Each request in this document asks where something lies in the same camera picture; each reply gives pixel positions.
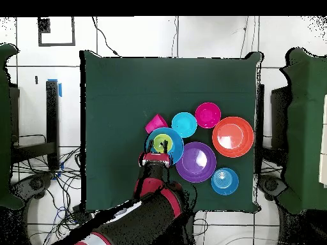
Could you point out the grey round floor base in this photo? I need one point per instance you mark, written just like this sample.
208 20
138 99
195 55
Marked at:
35 183
272 185

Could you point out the purple bowl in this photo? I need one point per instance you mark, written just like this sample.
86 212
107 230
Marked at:
199 163

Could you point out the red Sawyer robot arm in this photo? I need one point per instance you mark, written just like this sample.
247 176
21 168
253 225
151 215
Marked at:
143 219

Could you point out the large blue bowl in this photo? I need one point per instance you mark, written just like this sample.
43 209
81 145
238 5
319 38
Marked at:
177 145

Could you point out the black metal frame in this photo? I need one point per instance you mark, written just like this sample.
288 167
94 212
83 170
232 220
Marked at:
52 122
260 127

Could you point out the orange bowl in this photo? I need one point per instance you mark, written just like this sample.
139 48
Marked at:
233 136

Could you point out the pink cup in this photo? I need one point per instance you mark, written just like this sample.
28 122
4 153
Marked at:
155 122

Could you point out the small cyan bowl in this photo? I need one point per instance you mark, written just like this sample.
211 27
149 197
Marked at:
184 124

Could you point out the black equipment box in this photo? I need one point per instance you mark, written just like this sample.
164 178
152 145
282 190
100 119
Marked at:
14 114
279 117

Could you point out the yellow cup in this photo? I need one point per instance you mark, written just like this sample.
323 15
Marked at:
158 143

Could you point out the translucent blue bowl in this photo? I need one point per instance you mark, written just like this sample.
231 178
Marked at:
224 181

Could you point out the white sheet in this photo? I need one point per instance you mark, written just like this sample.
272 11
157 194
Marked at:
324 153

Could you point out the green-covered side table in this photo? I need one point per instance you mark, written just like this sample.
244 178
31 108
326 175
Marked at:
5 127
306 127

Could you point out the dark grey floor box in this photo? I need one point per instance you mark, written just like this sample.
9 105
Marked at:
81 214

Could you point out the blue tape strip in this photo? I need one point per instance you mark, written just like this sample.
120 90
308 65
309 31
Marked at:
60 90

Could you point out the pink bowl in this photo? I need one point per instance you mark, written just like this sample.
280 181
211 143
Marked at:
208 115

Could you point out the dark green table cloth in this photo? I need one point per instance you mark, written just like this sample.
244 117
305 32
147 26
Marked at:
166 76

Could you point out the black square floor frame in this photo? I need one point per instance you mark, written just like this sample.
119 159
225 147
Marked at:
44 25

